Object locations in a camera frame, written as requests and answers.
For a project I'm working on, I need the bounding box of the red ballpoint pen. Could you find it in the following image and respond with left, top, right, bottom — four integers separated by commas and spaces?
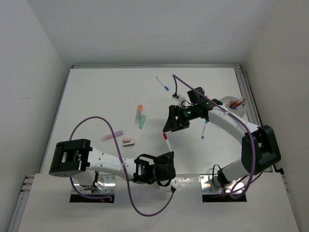
229, 98, 246, 109

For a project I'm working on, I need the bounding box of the teal capped white marker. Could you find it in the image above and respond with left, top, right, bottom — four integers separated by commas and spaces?
201, 120, 208, 139

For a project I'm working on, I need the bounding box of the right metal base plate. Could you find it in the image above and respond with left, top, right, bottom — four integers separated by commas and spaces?
200, 174, 245, 195

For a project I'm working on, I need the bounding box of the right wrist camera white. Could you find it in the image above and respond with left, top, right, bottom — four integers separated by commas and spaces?
172, 93, 185, 107

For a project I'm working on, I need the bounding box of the orange highlighter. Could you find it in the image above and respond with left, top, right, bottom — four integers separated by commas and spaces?
135, 104, 143, 124

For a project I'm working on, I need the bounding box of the blue capped white marker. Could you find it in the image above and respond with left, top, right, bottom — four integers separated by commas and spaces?
156, 76, 169, 91

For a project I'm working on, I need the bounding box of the red capped white marker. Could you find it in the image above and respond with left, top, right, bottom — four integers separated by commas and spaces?
163, 133, 172, 152

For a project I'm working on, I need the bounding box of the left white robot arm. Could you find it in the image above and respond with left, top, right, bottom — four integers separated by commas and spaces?
49, 139, 176, 187

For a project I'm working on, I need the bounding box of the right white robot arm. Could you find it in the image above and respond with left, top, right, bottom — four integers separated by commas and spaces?
163, 87, 281, 188

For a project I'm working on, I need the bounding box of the metal base plate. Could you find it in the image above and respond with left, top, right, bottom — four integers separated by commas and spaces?
73, 174, 116, 196
200, 174, 245, 195

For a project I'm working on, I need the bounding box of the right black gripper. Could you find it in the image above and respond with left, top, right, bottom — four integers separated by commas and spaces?
163, 105, 197, 132

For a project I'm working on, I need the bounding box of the white round divided organizer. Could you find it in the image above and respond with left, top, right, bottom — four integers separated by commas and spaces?
220, 96, 246, 118

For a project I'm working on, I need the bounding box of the green highlighter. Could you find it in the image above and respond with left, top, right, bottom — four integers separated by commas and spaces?
139, 115, 146, 129

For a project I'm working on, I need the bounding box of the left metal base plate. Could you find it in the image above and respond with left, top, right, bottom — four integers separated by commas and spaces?
73, 174, 116, 196

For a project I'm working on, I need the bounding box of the purple highlighter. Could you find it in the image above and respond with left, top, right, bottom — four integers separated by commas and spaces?
101, 130, 124, 142

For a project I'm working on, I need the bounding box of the pink mini stapler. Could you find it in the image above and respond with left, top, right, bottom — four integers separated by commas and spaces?
123, 138, 135, 147

